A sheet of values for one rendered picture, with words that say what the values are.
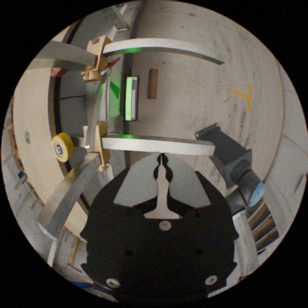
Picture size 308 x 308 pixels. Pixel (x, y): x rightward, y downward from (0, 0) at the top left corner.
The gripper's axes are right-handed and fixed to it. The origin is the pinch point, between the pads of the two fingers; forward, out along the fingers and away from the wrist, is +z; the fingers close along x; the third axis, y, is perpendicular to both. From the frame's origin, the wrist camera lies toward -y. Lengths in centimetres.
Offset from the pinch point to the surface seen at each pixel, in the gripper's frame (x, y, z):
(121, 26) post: -15.4, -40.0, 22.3
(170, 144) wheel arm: 2.3, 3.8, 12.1
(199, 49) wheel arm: 7.7, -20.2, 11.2
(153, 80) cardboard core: -7, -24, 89
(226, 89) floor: 71, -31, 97
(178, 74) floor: 16, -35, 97
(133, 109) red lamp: -9.3, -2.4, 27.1
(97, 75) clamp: -14.6, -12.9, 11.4
